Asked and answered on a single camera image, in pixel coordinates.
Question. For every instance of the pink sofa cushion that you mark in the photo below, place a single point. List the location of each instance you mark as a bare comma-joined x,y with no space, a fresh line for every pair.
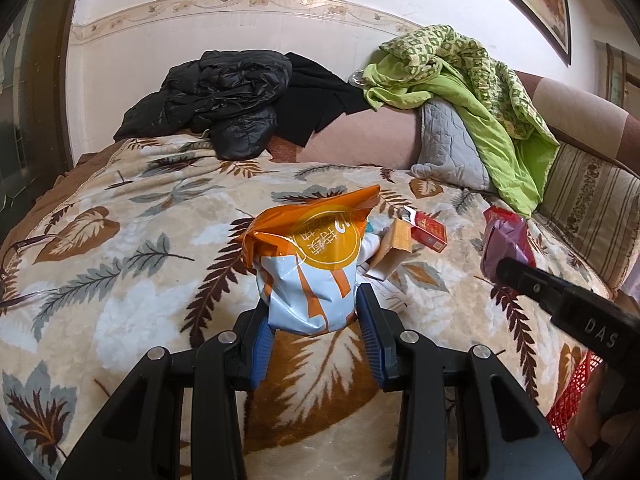
370,140

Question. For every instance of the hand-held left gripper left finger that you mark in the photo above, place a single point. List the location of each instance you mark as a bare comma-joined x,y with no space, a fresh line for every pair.
262,355

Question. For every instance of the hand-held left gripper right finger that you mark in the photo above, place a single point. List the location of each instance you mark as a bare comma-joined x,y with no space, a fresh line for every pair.
372,345

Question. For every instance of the wooden cabinet door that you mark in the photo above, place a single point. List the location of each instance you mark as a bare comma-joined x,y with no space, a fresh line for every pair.
617,75

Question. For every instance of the orange cardboard box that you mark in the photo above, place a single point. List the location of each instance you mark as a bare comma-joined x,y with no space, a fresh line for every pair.
397,240

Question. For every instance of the red cigarette box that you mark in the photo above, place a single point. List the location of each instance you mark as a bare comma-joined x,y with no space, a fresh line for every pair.
430,232

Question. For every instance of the brown sofa backrest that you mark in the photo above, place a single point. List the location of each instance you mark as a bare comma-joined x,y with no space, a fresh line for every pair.
575,105

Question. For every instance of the leaf print fleece blanket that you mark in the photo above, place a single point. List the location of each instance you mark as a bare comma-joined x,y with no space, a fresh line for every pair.
150,260

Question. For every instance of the dark door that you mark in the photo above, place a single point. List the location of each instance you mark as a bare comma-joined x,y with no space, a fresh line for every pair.
25,110

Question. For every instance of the orange white plastic packet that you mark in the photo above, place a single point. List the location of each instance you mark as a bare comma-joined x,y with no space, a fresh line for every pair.
310,280

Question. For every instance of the person's right hand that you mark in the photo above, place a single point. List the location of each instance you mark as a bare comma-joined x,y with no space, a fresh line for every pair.
590,435

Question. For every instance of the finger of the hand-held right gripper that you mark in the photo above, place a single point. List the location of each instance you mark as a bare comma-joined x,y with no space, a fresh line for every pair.
530,285

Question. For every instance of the grey quilted pillow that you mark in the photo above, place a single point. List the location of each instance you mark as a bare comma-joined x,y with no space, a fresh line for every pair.
450,145

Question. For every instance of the green quilt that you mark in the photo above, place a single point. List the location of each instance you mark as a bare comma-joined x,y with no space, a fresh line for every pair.
480,110

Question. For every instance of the striped patterned pillow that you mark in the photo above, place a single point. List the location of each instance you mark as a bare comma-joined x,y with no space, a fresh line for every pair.
590,200

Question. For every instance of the red plastic bag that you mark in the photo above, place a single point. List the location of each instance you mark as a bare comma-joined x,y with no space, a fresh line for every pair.
505,245

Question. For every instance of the black puffer jacket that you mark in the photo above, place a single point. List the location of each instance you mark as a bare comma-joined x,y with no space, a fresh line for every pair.
215,90

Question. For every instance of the clear glass object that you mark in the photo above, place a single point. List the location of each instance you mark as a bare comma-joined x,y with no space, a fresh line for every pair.
357,77

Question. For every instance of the white paper slip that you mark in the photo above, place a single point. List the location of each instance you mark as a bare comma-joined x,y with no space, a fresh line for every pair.
387,292

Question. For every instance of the black cloth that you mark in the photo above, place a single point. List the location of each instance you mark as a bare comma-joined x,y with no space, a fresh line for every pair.
320,95

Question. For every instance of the red plastic basket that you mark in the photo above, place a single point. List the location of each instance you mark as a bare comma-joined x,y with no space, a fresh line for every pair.
575,390

